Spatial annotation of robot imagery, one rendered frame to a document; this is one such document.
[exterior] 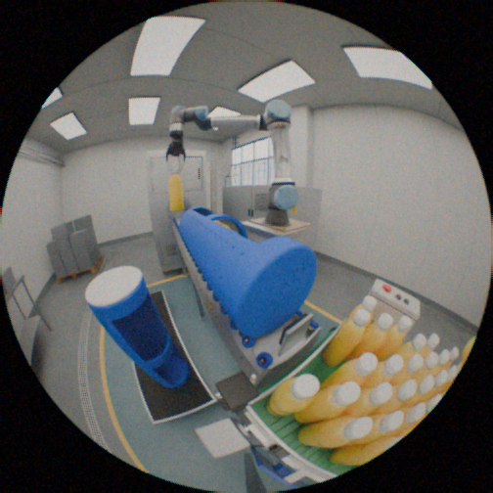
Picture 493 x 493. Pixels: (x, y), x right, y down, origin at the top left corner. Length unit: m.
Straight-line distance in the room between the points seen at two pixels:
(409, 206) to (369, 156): 1.11
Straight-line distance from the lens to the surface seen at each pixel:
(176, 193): 0.74
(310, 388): 0.26
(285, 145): 0.71
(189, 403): 1.25
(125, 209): 5.35
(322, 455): 0.50
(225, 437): 0.49
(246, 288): 0.27
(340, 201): 3.08
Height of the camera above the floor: 1.34
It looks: 22 degrees down
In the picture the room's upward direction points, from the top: 1 degrees clockwise
